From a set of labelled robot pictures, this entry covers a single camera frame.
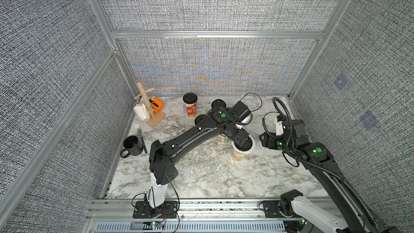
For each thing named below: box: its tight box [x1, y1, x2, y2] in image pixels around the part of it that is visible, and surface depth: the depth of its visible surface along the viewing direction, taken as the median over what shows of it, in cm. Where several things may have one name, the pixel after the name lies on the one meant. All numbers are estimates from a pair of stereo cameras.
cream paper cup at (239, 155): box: [232, 149, 247, 163], surface depth 83 cm
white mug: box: [133, 103, 151, 122], surface depth 100 cm
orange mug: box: [150, 96, 165, 113], surface depth 102 cm
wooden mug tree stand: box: [134, 81, 166, 127], surface depth 105 cm
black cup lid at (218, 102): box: [211, 98, 227, 109], surface depth 94 cm
